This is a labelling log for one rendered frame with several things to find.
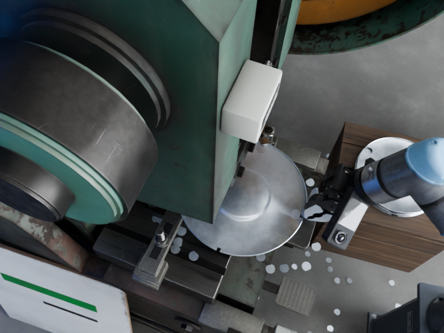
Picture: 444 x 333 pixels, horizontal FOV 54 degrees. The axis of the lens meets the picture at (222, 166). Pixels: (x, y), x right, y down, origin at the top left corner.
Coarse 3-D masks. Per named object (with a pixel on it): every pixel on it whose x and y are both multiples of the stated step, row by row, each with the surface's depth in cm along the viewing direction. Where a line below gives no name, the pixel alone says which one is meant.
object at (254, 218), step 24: (264, 168) 101; (288, 168) 102; (240, 192) 98; (264, 192) 98; (288, 192) 99; (216, 216) 95; (240, 216) 95; (264, 216) 96; (288, 216) 96; (216, 240) 93; (240, 240) 93; (264, 240) 93
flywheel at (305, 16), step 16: (304, 0) 90; (320, 0) 88; (336, 0) 87; (352, 0) 85; (368, 0) 84; (384, 0) 83; (304, 16) 93; (320, 16) 91; (336, 16) 90; (352, 16) 88
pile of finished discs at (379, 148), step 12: (372, 144) 154; (384, 144) 154; (396, 144) 154; (408, 144) 154; (360, 156) 151; (372, 156) 151; (384, 156) 151; (384, 204) 143; (396, 204) 143; (408, 204) 143; (408, 216) 143
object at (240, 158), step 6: (240, 144) 82; (246, 144) 84; (252, 144) 85; (240, 150) 81; (246, 150) 85; (252, 150) 85; (240, 156) 81; (240, 162) 83; (240, 168) 83; (240, 174) 83; (234, 180) 85
